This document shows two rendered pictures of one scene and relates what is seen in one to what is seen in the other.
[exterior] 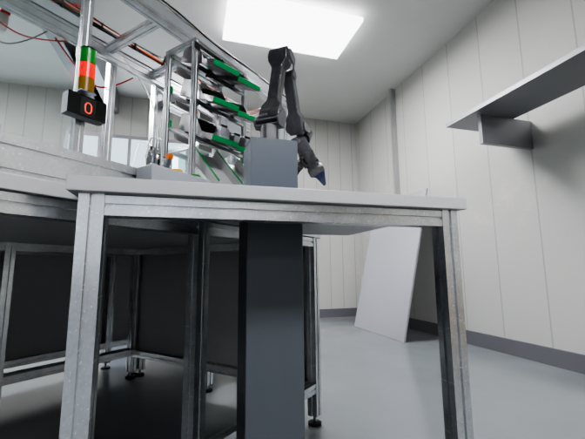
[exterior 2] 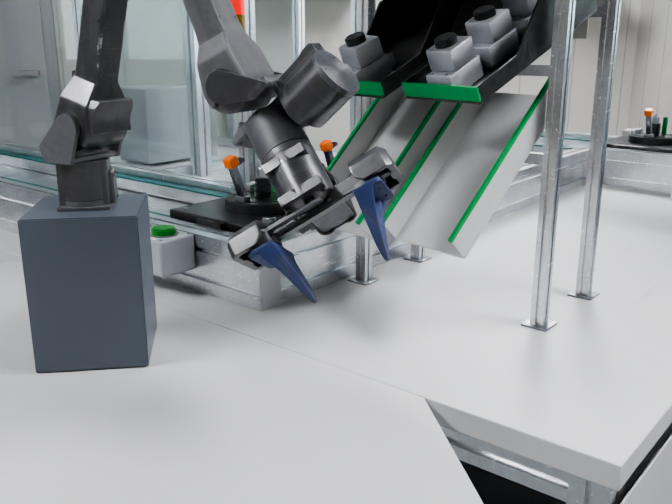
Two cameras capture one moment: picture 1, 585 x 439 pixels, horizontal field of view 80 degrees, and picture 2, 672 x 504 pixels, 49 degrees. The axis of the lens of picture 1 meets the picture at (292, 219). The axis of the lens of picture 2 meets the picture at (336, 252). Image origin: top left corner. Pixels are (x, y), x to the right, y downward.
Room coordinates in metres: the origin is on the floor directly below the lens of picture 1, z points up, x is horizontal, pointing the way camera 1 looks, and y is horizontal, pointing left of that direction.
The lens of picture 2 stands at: (1.49, -0.82, 1.27)
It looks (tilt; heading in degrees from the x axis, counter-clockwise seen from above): 16 degrees down; 98
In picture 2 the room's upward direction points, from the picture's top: straight up
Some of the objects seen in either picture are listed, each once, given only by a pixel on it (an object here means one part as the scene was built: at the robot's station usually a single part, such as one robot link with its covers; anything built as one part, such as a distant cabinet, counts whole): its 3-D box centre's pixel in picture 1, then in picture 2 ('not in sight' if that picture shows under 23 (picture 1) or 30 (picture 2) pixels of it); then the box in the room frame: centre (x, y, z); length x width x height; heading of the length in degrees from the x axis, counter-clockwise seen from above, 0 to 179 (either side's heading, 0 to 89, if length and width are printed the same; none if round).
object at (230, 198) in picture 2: not in sight; (263, 201); (1.18, 0.48, 0.98); 0.14 x 0.14 x 0.02
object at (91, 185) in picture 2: (269, 137); (87, 182); (1.05, 0.07, 1.09); 0.07 x 0.07 x 0.06; 16
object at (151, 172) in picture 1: (175, 184); (139, 244); (0.99, 0.34, 0.93); 0.21 x 0.07 x 0.06; 148
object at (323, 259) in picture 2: not in sight; (410, 196); (1.43, 0.89, 0.91); 1.24 x 0.33 x 0.10; 58
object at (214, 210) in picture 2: not in sight; (263, 211); (1.18, 0.48, 0.96); 0.24 x 0.24 x 0.02; 58
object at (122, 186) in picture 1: (265, 217); (139, 356); (1.09, 0.08, 0.84); 0.90 x 0.70 x 0.03; 106
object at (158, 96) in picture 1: (155, 148); not in sight; (2.43, 0.99, 1.56); 0.09 x 0.04 x 1.39; 148
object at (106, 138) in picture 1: (107, 131); not in sight; (2.13, 1.18, 1.56); 0.04 x 0.04 x 1.39; 58
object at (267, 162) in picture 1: (269, 178); (94, 278); (1.04, 0.07, 0.96); 0.14 x 0.14 x 0.20; 16
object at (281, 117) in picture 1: (269, 119); (85, 135); (1.05, 0.07, 1.15); 0.09 x 0.07 x 0.06; 69
